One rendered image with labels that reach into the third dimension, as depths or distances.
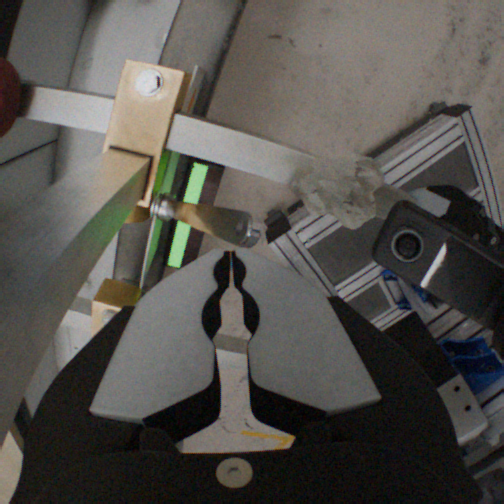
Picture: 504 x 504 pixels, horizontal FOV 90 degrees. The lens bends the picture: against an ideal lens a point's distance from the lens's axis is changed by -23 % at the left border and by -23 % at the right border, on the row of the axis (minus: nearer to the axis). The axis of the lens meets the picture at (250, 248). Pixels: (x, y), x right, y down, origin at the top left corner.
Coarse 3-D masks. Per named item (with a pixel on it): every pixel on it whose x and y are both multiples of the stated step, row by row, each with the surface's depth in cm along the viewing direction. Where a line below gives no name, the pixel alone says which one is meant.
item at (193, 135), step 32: (32, 96) 21; (64, 96) 22; (96, 96) 22; (96, 128) 23; (192, 128) 24; (224, 128) 24; (224, 160) 26; (256, 160) 26; (288, 160) 26; (384, 192) 28
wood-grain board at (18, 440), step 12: (12, 432) 41; (12, 444) 43; (24, 444) 46; (0, 456) 47; (12, 456) 46; (0, 468) 52; (12, 468) 51; (0, 480) 60; (12, 480) 57; (0, 492) 70; (12, 492) 66
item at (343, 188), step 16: (320, 160) 26; (336, 160) 26; (352, 160) 26; (368, 160) 26; (304, 176) 26; (320, 176) 26; (336, 176) 25; (352, 176) 25; (368, 176) 25; (384, 176) 27; (304, 192) 26; (320, 192) 27; (336, 192) 27; (352, 192) 26; (368, 192) 27; (320, 208) 27; (336, 208) 27; (352, 208) 26; (368, 208) 27; (352, 224) 29
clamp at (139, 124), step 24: (168, 72) 21; (120, 96) 22; (144, 96) 22; (168, 96) 22; (120, 120) 22; (144, 120) 23; (168, 120) 23; (120, 144) 23; (144, 144) 23; (144, 192) 25; (144, 216) 28
